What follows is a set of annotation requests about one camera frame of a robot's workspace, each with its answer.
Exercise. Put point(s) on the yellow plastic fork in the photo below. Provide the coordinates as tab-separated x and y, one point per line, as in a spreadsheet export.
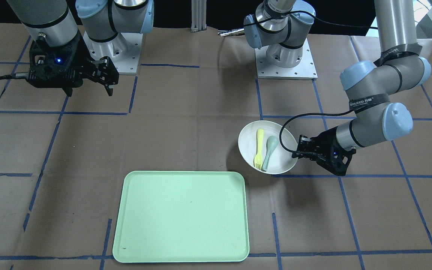
258	159

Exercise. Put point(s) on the light green tray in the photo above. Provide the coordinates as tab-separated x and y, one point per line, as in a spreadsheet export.
182	217

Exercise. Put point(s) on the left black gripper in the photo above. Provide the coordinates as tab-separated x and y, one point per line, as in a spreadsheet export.
327	144

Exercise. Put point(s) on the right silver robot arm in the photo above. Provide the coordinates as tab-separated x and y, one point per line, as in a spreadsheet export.
103	20

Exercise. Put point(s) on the teal plastic spoon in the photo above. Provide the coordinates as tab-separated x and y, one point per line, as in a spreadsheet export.
271	144

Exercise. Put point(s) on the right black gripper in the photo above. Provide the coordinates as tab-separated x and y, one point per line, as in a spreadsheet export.
82	56

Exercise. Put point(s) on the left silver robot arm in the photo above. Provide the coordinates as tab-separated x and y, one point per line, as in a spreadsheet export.
282	25

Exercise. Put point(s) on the aluminium frame post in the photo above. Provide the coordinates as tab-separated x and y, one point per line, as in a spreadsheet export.
198	16

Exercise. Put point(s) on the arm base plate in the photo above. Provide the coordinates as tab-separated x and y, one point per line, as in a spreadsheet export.
277	62
124	50

